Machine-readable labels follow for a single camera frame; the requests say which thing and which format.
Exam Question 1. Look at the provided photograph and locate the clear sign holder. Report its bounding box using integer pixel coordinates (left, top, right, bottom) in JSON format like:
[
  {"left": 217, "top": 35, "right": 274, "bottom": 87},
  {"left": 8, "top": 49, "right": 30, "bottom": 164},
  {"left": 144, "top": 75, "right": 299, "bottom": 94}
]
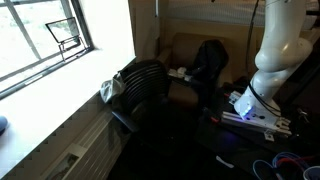
[{"left": 45, "top": 16, "right": 93, "bottom": 63}]

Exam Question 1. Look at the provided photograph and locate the dark blue clothing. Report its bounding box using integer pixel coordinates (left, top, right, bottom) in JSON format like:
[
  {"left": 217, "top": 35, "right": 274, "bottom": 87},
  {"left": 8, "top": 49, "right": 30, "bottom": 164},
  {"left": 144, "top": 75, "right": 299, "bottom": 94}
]
[{"left": 185, "top": 64, "right": 208, "bottom": 88}]

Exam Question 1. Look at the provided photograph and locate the blue cable bundle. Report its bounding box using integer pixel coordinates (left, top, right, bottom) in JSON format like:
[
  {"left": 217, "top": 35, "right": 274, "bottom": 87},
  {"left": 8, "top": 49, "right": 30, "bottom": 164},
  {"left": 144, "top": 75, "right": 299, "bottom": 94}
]
[{"left": 252, "top": 151, "right": 314, "bottom": 180}]

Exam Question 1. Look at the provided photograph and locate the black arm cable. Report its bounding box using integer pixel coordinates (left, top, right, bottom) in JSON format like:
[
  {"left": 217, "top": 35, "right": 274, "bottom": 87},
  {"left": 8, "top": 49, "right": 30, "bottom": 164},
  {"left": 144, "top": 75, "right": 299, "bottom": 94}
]
[{"left": 245, "top": 0, "right": 282, "bottom": 113}]

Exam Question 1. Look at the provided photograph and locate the black garment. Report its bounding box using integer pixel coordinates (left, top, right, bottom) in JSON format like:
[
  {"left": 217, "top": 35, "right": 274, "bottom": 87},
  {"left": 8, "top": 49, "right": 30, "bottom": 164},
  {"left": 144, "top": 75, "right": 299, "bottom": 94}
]
[{"left": 191, "top": 39, "right": 230, "bottom": 108}]

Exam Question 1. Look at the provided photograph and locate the brown leather armchair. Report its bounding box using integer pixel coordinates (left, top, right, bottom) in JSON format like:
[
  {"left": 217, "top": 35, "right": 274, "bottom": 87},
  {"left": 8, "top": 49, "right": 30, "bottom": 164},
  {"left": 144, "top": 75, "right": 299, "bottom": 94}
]
[{"left": 156, "top": 31, "right": 254, "bottom": 108}]

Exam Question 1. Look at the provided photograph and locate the window with dark frame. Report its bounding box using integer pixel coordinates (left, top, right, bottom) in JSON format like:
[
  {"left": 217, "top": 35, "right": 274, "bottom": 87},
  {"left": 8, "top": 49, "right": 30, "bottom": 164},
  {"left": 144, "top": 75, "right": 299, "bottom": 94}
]
[{"left": 0, "top": 0, "right": 95, "bottom": 100}]

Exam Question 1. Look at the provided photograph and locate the black slatted office chair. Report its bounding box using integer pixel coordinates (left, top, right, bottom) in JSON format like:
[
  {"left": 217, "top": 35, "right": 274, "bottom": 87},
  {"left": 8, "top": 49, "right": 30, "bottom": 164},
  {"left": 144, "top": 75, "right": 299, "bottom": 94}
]
[{"left": 111, "top": 59, "right": 198, "bottom": 158}]

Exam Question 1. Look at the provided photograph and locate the white crumpled clothing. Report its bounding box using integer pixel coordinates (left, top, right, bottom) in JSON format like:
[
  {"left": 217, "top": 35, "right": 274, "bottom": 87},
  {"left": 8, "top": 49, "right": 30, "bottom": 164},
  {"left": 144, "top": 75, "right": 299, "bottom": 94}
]
[{"left": 168, "top": 66, "right": 194, "bottom": 83}]

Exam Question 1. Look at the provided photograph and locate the light grey clothing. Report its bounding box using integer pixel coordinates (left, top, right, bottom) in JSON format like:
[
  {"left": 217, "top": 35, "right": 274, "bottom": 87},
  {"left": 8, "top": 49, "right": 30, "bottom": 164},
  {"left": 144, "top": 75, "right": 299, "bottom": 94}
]
[{"left": 99, "top": 72, "right": 128, "bottom": 104}]

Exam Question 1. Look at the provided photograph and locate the white window sill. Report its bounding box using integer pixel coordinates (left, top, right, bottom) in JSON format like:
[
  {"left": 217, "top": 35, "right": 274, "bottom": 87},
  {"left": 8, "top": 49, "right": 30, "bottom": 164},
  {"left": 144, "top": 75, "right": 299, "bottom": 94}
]
[{"left": 0, "top": 46, "right": 136, "bottom": 179}]

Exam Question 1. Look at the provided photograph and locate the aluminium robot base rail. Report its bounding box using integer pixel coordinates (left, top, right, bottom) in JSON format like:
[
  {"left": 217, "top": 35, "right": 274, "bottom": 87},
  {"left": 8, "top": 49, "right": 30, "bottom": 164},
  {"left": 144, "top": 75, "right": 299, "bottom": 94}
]
[{"left": 219, "top": 91, "right": 293, "bottom": 143}]

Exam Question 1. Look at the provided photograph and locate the white paper strip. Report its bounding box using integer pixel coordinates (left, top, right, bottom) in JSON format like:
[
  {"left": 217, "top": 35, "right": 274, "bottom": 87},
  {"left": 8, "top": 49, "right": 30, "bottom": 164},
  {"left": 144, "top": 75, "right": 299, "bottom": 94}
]
[{"left": 215, "top": 155, "right": 235, "bottom": 169}]

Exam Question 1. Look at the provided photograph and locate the white paper cup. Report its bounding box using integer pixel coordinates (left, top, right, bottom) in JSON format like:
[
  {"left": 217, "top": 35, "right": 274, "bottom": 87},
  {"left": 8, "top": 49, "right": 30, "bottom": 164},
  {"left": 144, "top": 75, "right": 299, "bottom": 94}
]
[{"left": 302, "top": 165, "right": 320, "bottom": 180}]

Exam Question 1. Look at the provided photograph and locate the orange handled black clamp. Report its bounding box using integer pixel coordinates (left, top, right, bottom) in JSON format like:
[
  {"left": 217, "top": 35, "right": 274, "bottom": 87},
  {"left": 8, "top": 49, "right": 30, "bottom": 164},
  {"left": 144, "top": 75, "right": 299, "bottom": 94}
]
[
  {"left": 222, "top": 91, "right": 236, "bottom": 101},
  {"left": 208, "top": 114, "right": 223, "bottom": 126}
]

